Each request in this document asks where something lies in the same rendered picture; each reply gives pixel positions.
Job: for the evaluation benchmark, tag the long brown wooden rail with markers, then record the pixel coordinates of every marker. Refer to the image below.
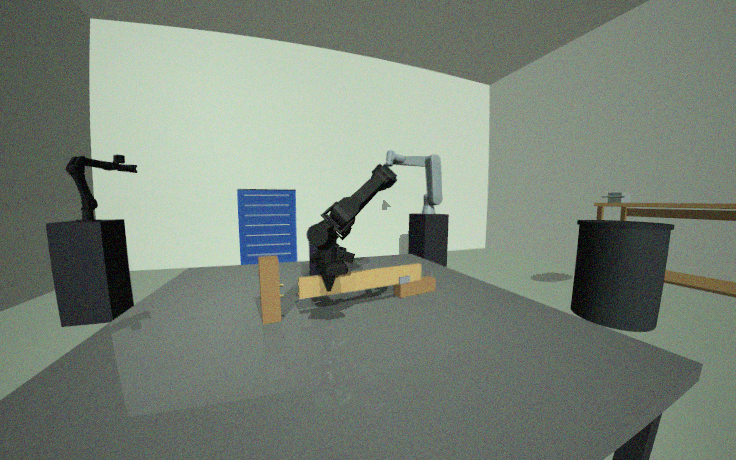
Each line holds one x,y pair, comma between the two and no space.
358,280

